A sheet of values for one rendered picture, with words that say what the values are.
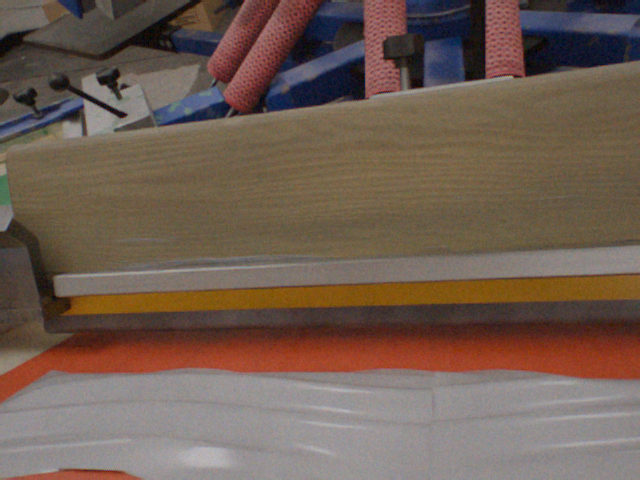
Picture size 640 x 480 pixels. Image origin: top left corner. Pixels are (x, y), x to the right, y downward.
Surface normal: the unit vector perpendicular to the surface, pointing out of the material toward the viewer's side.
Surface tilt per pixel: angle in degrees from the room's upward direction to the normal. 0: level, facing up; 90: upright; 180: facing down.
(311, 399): 4
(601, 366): 32
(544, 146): 51
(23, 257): 58
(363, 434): 4
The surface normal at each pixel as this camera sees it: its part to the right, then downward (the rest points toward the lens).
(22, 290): -0.25, 0.22
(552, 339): -0.12, -0.97
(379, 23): -0.42, -0.23
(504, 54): -0.12, -0.25
